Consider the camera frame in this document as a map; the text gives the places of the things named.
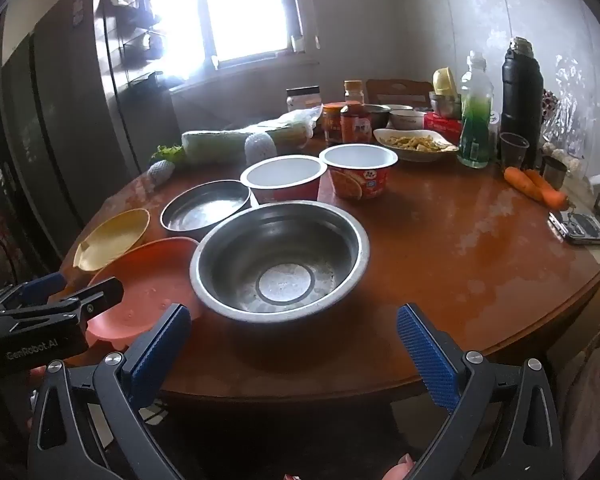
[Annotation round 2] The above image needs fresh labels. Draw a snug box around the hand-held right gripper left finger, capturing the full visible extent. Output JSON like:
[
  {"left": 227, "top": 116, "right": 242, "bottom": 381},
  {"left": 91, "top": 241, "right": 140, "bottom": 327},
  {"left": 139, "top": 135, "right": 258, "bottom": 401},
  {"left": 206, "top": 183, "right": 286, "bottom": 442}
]
[{"left": 27, "top": 303, "right": 193, "bottom": 480}]

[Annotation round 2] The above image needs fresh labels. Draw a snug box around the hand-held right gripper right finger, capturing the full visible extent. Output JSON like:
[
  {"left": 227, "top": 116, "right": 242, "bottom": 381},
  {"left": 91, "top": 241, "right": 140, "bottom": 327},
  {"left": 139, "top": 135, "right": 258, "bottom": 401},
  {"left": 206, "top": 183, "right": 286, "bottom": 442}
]
[{"left": 396, "top": 302, "right": 566, "bottom": 480}]

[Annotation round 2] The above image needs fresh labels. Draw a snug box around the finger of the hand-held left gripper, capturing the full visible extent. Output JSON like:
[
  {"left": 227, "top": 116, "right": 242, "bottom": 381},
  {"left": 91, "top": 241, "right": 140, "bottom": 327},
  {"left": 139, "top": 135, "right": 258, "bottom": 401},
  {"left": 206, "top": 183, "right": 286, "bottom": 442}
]
[
  {"left": 0, "top": 277, "right": 124, "bottom": 333},
  {"left": 0, "top": 272, "right": 67, "bottom": 313}
]

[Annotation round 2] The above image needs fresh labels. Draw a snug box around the orange plastic plate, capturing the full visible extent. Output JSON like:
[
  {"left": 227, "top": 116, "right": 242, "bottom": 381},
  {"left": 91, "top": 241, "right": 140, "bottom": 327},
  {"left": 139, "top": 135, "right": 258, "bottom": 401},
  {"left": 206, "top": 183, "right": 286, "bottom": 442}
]
[{"left": 86, "top": 236, "right": 204, "bottom": 352}]

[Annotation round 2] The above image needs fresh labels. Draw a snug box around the yellow plastic plate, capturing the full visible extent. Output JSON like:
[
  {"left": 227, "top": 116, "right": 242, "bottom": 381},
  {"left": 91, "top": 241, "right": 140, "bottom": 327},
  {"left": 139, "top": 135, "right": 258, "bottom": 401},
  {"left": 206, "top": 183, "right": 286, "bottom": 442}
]
[{"left": 73, "top": 207, "right": 151, "bottom": 273}]

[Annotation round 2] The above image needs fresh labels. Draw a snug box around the round steel plate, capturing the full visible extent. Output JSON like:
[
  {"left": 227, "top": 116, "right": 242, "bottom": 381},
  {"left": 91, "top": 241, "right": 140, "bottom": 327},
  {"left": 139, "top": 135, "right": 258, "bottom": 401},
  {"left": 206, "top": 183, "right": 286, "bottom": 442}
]
[{"left": 160, "top": 179, "right": 253, "bottom": 242}]

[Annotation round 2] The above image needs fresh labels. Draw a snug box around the large steel bowl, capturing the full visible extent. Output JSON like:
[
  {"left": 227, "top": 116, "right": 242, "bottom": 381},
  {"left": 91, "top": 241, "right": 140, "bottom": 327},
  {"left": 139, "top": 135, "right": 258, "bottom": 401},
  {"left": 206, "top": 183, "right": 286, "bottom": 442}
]
[{"left": 189, "top": 200, "right": 371, "bottom": 328}]

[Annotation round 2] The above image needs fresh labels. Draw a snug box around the foam net wrapped fruit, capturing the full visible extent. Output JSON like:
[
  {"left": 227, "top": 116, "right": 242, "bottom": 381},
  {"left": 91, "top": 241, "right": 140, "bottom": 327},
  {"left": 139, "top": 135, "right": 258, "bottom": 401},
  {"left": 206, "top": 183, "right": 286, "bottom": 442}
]
[
  {"left": 243, "top": 131, "right": 277, "bottom": 161},
  {"left": 147, "top": 159, "right": 177, "bottom": 186}
]

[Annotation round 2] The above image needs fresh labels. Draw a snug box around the green leafy lettuce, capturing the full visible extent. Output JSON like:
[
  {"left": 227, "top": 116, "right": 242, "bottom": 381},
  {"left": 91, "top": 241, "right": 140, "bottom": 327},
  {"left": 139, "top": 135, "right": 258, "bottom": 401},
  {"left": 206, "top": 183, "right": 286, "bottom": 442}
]
[{"left": 152, "top": 144, "right": 187, "bottom": 165}]

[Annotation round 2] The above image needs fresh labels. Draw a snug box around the floral cloth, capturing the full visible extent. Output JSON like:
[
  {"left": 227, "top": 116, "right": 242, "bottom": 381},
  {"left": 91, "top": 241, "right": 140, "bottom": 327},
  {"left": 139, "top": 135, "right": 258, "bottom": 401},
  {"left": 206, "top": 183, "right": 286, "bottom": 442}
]
[{"left": 555, "top": 320, "right": 600, "bottom": 480}]

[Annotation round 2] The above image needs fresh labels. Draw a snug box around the grey refrigerator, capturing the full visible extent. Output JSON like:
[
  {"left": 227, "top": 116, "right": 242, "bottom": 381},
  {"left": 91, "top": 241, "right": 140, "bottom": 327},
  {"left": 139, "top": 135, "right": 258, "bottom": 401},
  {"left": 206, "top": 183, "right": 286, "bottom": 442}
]
[{"left": 0, "top": 0, "right": 181, "bottom": 261}]

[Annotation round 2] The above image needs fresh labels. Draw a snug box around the bagged celery bunch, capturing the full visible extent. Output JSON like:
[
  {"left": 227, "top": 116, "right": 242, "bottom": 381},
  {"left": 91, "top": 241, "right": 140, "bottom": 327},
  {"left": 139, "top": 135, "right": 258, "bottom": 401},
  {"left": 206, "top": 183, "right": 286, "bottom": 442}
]
[{"left": 181, "top": 110, "right": 316, "bottom": 165}]

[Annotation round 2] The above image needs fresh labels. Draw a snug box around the carrot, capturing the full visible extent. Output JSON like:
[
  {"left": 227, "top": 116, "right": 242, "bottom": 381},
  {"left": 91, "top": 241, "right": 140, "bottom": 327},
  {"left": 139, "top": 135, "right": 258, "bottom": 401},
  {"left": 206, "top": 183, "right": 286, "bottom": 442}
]
[
  {"left": 503, "top": 166, "right": 568, "bottom": 208},
  {"left": 524, "top": 168, "right": 556, "bottom": 191}
]

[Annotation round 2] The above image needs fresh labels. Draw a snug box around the white dish of food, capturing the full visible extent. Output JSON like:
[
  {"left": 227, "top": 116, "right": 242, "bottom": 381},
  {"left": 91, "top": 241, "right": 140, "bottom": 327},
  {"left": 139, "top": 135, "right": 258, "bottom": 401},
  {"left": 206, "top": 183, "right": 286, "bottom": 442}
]
[{"left": 373, "top": 128, "right": 459, "bottom": 162}]

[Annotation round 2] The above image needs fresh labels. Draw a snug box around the steel cup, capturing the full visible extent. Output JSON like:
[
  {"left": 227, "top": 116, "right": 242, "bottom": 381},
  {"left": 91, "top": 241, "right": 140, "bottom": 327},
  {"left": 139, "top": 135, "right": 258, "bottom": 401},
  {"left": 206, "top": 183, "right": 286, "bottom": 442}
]
[{"left": 542, "top": 155, "right": 568, "bottom": 191}]

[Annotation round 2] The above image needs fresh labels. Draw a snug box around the clear plastic cup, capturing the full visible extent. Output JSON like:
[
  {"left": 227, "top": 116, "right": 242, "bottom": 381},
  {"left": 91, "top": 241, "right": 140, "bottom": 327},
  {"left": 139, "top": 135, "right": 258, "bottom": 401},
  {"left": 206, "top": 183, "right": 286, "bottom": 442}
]
[{"left": 499, "top": 132, "right": 530, "bottom": 170}]

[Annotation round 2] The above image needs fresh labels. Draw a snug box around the red tissue box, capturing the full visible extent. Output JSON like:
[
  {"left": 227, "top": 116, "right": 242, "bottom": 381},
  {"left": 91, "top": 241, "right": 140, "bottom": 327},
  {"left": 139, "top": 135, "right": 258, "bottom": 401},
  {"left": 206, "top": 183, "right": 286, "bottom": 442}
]
[{"left": 424, "top": 111, "right": 463, "bottom": 143}]

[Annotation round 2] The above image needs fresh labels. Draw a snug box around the green dish soap bottle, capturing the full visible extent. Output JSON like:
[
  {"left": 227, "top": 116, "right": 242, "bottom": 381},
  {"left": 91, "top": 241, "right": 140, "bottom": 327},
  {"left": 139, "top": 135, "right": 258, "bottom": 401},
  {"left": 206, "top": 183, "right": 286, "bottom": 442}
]
[{"left": 456, "top": 51, "right": 495, "bottom": 169}]

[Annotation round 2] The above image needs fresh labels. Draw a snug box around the sauce bottle orange cap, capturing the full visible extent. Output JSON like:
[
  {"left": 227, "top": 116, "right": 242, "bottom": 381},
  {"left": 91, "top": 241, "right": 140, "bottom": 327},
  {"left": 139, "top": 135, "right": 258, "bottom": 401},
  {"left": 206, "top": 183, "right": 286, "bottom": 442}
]
[{"left": 340, "top": 80, "right": 372, "bottom": 146}]

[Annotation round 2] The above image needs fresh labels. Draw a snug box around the small steel bowl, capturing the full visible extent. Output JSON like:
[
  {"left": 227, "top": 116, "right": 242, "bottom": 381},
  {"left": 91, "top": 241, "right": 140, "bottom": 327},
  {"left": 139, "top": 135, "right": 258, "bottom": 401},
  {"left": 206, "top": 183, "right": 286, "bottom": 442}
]
[{"left": 362, "top": 104, "right": 392, "bottom": 128}]

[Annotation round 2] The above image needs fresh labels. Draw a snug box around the sauce jar red lid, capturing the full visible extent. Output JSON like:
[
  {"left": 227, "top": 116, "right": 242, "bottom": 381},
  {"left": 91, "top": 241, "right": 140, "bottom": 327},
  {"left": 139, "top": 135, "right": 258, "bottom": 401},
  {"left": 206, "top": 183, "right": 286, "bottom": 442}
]
[{"left": 321, "top": 102, "right": 348, "bottom": 145}]

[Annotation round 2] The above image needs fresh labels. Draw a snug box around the steel mixing bowl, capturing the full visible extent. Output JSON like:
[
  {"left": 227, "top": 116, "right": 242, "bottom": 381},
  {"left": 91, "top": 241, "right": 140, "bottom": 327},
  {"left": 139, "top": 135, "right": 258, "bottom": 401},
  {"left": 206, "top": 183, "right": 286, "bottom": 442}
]
[{"left": 429, "top": 91, "right": 463, "bottom": 118}]

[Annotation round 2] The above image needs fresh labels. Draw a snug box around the wooden chair orange backrest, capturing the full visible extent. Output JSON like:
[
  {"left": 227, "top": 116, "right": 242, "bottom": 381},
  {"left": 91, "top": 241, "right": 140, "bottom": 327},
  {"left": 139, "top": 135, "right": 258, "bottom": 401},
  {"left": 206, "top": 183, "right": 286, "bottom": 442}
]
[{"left": 365, "top": 79, "right": 435, "bottom": 108}]

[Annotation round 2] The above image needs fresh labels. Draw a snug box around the yellow plastic juicer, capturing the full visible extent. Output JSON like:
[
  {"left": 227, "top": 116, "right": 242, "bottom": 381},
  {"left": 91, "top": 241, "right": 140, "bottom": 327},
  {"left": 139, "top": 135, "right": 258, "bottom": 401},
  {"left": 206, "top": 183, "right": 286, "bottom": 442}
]
[{"left": 432, "top": 66, "right": 458, "bottom": 96}]

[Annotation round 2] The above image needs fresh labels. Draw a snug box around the black thermos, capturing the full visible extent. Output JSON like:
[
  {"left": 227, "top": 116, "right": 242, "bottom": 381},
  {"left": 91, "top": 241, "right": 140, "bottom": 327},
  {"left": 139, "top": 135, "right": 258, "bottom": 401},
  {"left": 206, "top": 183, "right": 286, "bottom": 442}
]
[{"left": 500, "top": 36, "right": 545, "bottom": 156}]

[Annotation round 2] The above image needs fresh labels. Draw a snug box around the glass jar black lid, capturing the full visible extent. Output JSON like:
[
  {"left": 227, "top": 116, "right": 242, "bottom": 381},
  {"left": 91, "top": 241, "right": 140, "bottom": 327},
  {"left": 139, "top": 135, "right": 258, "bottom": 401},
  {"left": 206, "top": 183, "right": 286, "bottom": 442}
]
[{"left": 285, "top": 86, "right": 322, "bottom": 113}]

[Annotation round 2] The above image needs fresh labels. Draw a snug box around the clear plastic bag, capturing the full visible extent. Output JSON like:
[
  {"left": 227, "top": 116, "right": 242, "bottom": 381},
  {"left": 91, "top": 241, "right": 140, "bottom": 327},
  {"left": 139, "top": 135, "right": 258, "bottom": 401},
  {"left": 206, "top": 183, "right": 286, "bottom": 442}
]
[{"left": 542, "top": 55, "right": 596, "bottom": 161}]

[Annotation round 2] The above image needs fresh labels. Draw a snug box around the window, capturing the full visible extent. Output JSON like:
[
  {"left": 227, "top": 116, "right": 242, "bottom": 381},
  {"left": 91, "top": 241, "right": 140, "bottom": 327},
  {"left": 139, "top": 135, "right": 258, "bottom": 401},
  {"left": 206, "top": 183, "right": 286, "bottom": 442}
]
[{"left": 145, "top": 0, "right": 301, "bottom": 61}]

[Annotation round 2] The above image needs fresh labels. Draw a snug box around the black cable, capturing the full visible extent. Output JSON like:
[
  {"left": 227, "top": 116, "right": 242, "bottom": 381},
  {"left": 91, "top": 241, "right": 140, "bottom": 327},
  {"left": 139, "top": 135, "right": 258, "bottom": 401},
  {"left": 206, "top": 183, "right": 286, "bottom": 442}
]
[{"left": 0, "top": 227, "right": 21, "bottom": 286}]

